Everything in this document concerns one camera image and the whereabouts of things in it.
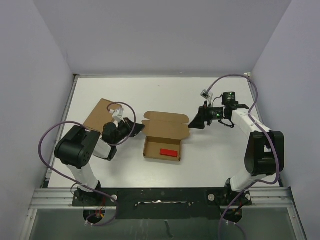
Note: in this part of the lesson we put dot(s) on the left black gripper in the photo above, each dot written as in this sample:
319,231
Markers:
129,125

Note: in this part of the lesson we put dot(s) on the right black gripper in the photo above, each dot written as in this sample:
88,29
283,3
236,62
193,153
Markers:
203,115

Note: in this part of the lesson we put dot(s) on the brown cardboard box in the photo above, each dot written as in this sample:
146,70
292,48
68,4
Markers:
164,130
100,115

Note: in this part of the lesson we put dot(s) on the red rectangular block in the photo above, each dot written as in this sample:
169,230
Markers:
168,153

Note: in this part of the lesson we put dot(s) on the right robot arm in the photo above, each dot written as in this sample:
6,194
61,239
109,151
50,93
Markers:
265,150

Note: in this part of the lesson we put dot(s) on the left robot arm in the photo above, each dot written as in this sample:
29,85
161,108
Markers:
77,147

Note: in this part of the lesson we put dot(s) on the folded brown cardboard box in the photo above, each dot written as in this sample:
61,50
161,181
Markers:
100,115

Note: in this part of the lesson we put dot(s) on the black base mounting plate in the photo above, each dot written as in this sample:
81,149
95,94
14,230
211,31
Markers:
163,203

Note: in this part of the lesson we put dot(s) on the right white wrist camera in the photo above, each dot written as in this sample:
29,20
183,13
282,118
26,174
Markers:
208,96

